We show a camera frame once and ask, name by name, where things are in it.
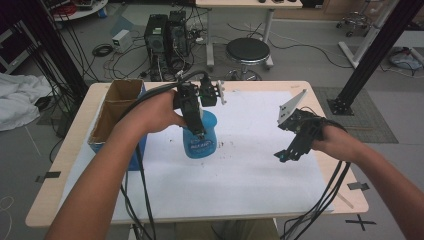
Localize blue bottle with white cap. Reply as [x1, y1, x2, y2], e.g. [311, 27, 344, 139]
[182, 109, 218, 160]

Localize black right gripper cable bundle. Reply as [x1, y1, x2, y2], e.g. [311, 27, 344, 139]
[281, 106, 352, 240]

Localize person's right hand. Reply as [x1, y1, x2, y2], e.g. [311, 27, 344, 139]
[311, 124, 361, 164]

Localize white stand leg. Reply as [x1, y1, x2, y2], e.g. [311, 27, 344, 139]
[338, 0, 399, 70]

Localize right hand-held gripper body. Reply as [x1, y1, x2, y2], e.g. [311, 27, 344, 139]
[277, 88, 326, 143]

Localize blue cardboard box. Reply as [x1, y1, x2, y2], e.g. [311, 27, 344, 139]
[87, 78, 148, 172]

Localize black computer tower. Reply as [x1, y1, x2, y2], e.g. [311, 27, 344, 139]
[167, 10, 192, 73]
[143, 13, 170, 83]

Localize white cloth pile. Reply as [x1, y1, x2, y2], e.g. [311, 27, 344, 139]
[0, 72, 53, 132]

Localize black tape strip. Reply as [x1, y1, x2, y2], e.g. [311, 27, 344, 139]
[34, 170, 62, 184]
[346, 181, 371, 192]

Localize black tape cross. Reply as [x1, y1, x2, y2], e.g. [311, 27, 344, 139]
[344, 213, 377, 232]

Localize person's tan pants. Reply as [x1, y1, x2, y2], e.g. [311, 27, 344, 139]
[174, 218, 279, 240]

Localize chair base with casters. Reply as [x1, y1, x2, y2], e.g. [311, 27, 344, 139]
[335, 11, 372, 38]

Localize grey shelf unit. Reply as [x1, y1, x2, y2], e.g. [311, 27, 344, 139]
[0, 19, 36, 75]

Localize black metal pole with cables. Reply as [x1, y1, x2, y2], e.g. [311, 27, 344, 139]
[18, 0, 90, 103]

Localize person's left hand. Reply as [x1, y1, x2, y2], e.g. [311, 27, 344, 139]
[126, 89, 188, 135]

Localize black round stool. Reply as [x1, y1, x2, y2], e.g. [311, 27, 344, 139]
[225, 37, 275, 82]

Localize white paper sheet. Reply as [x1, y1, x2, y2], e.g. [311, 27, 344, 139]
[58, 90, 335, 224]

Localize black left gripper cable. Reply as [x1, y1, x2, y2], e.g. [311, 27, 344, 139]
[118, 69, 211, 240]

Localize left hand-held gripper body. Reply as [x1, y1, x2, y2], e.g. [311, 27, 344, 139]
[173, 73, 228, 114]

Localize coiled black cable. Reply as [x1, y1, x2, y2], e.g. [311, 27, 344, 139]
[91, 43, 115, 58]

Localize round white table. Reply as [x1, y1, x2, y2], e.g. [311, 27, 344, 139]
[49, 0, 110, 23]

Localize small white device box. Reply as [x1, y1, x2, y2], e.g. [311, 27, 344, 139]
[111, 29, 134, 54]

